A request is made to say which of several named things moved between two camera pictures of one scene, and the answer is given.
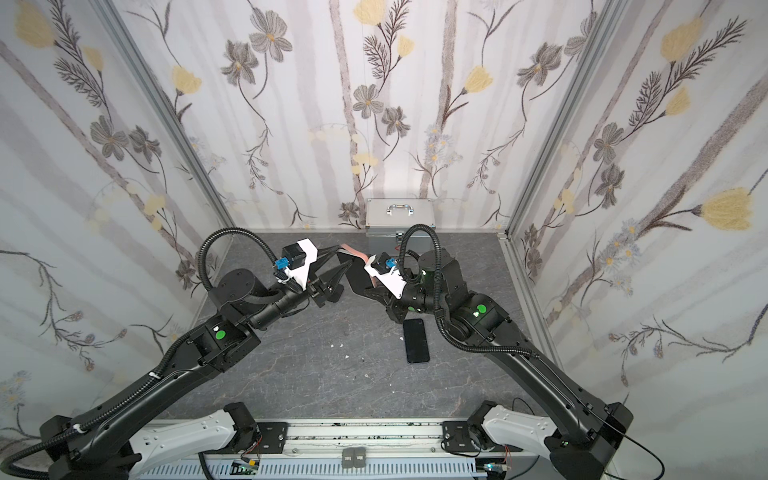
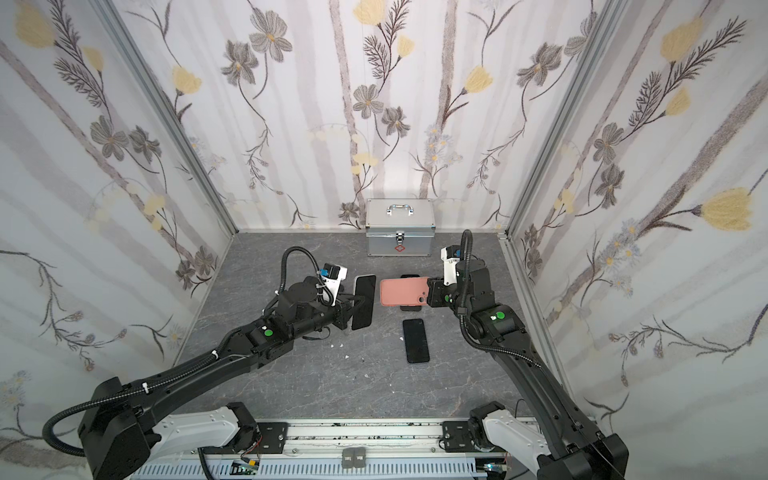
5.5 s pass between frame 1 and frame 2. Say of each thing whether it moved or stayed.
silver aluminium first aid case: stayed
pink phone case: moved
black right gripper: moved
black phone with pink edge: moved
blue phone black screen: stayed
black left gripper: moved
